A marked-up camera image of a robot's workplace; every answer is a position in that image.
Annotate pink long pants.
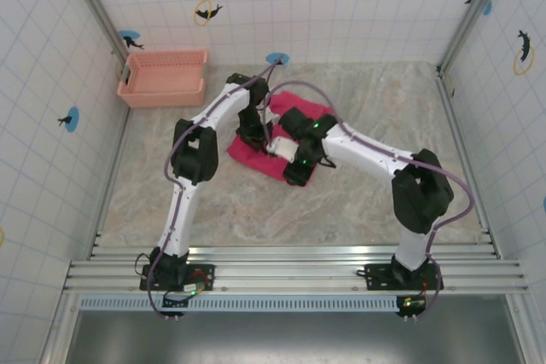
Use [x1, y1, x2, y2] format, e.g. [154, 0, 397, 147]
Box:
[225, 90, 334, 188]

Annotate plain blue oval sticker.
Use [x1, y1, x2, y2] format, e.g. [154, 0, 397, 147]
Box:
[264, 51, 292, 66]

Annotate pink plastic basket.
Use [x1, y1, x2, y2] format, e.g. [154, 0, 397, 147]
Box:
[117, 49, 209, 110]

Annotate dolphin on blue oval sticker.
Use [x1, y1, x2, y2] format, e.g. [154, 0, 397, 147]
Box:
[116, 29, 146, 51]

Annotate grey steel panel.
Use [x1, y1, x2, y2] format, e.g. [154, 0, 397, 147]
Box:
[40, 294, 546, 364]

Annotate dolphin on blue circle sticker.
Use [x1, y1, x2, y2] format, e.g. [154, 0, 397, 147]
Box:
[56, 106, 81, 133]

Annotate aluminium rail frame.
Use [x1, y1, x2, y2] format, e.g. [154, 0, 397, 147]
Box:
[62, 244, 531, 297]

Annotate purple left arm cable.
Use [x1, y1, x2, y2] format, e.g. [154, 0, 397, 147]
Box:
[147, 56, 285, 321]

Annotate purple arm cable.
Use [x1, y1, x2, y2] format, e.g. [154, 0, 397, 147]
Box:
[264, 79, 477, 321]
[147, 56, 285, 321]

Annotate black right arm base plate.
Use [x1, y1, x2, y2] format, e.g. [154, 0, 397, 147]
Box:
[364, 261, 445, 292]

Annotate small dolphin yellow ring sticker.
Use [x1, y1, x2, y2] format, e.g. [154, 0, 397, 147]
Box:
[194, 0, 224, 26]

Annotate white slotted cable duct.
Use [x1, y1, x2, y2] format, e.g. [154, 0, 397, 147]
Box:
[78, 295, 404, 313]

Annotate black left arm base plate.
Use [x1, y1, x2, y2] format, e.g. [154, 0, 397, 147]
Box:
[140, 262, 217, 293]

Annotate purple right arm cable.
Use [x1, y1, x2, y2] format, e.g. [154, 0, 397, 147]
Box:
[264, 79, 477, 321]

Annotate aluminium corner post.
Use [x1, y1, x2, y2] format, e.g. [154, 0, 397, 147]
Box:
[58, 0, 131, 259]
[435, 0, 514, 259]

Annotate upright dolphin yellow ring sticker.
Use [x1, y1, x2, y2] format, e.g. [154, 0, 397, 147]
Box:
[513, 29, 537, 77]

